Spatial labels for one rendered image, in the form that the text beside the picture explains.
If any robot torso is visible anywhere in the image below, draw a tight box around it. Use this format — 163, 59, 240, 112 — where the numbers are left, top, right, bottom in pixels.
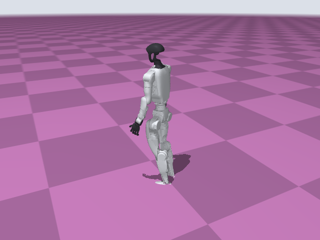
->
147, 62, 170, 123

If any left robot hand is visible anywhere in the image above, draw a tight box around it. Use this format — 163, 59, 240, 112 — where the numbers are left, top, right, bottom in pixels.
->
129, 118, 143, 136

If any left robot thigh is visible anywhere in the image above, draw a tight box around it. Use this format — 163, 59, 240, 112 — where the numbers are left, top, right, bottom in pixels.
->
146, 115, 168, 159

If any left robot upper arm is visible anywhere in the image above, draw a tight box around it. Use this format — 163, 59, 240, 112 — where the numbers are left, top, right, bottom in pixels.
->
143, 71, 155, 105

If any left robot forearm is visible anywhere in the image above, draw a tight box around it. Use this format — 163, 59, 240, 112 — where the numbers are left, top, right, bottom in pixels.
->
136, 97, 149, 125

